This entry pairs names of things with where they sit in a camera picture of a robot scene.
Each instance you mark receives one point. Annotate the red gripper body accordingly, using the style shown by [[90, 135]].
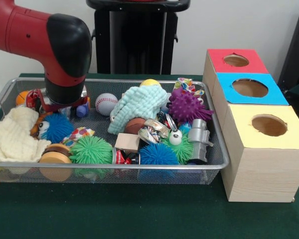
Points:
[[52, 107]]

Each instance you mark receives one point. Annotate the clear plastic bottle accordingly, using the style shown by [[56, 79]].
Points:
[[64, 111]]

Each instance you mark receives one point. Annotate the cream knitted cloth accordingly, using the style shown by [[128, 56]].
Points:
[[7, 134]]

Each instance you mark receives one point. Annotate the mint green knitted cloth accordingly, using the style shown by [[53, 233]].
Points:
[[137, 104]]

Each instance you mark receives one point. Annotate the silver toy robot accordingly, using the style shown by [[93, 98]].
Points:
[[199, 142]]

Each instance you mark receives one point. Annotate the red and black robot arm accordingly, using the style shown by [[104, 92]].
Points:
[[40, 44]]

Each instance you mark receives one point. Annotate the silver mesh bin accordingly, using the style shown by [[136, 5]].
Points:
[[109, 165]]

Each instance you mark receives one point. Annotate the wooden three-hole box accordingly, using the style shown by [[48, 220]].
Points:
[[264, 174]]

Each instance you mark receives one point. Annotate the blue spiky ball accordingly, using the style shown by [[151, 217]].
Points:
[[158, 155], [57, 128]]

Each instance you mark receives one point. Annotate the white baseball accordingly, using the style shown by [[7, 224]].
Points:
[[106, 104]]

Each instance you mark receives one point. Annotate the green spiky toy with eyes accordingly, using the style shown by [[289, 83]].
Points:
[[179, 147], [91, 150]]

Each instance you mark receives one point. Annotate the plain wooden block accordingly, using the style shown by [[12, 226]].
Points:
[[127, 143]]

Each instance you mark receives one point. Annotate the purple spiky ball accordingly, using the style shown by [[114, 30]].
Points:
[[189, 107]]

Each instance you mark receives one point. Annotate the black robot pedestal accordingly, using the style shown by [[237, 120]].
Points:
[[139, 49]]

